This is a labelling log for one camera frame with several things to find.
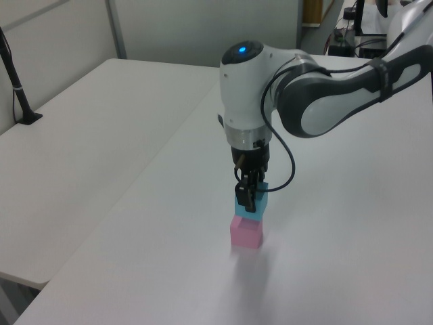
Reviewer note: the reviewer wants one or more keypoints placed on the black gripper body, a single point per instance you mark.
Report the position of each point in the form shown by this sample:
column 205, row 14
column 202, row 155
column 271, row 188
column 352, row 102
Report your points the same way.
column 250, row 159

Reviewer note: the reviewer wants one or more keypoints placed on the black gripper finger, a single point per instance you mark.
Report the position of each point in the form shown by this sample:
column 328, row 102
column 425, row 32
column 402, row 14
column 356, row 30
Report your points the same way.
column 246, row 196
column 260, row 177

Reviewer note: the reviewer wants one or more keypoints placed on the blue cube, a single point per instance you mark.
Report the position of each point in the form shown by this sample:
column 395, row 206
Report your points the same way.
column 262, row 206

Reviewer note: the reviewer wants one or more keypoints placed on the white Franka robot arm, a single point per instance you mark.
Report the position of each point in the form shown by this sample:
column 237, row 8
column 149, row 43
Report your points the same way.
column 243, row 94

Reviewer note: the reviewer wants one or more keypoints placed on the pink cube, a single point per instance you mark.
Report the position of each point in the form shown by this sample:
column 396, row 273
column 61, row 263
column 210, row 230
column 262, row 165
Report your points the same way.
column 245, row 237

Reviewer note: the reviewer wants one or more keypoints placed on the black box device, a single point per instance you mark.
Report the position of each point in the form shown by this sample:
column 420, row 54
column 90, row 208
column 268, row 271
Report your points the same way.
column 340, row 50

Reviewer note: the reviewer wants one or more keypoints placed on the small dark electronic device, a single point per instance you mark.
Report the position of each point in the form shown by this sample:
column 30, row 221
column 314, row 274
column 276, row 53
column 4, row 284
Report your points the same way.
column 339, row 35

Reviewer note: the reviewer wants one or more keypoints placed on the white side table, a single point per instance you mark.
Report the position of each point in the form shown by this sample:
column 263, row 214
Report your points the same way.
column 84, row 152

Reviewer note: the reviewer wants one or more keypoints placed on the black upright stand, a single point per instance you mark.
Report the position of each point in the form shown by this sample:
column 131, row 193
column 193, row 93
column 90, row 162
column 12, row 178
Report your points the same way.
column 359, row 17

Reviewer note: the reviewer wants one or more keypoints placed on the grey partition post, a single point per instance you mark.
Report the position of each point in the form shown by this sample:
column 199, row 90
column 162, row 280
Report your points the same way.
column 116, row 30

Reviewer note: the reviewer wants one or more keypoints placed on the black camera pole with base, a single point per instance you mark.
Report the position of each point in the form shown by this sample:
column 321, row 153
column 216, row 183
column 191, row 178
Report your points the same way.
column 17, row 84

